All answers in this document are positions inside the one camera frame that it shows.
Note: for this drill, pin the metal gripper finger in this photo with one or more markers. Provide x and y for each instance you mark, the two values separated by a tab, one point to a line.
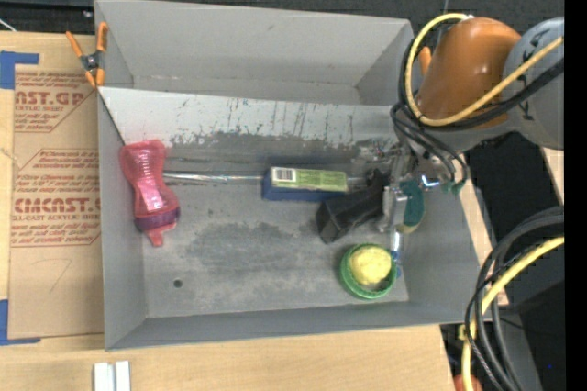
395	208

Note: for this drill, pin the teal and yellow sponge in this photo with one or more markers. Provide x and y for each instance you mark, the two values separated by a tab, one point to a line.
415	205

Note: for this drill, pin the black angular block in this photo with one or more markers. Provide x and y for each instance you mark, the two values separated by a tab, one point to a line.
348	210

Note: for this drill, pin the yellow ball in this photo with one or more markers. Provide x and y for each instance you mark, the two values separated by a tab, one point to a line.
370	265

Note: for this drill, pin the blue box with green label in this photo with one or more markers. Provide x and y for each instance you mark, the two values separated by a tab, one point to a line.
302	185

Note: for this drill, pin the grey metal bin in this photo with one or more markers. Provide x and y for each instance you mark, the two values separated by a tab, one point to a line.
257	270

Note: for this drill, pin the pink plastic bottle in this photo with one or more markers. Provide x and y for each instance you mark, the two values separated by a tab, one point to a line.
147	182

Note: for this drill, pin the brown cardboard board red print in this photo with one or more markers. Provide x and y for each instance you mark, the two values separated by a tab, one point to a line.
55	178

